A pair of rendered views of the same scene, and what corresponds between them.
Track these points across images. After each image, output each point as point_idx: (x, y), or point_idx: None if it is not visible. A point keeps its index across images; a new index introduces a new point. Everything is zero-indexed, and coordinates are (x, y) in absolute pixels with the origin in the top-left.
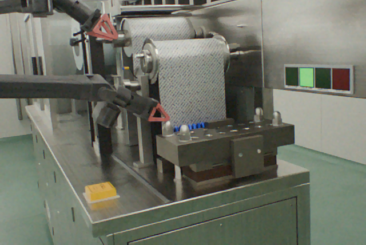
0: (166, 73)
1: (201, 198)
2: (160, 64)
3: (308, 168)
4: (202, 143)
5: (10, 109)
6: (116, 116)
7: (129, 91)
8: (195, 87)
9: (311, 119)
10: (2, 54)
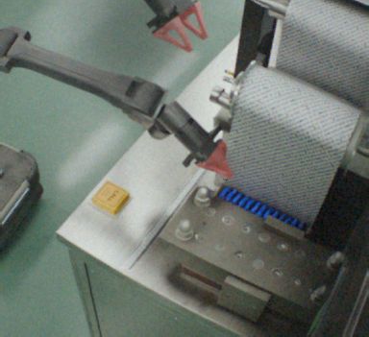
0: (243, 130)
1: (156, 293)
2: (236, 114)
3: None
4: (189, 253)
5: None
6: (163, 135)
7: (181, 123)
8: (281, 168)
9: None
10: None
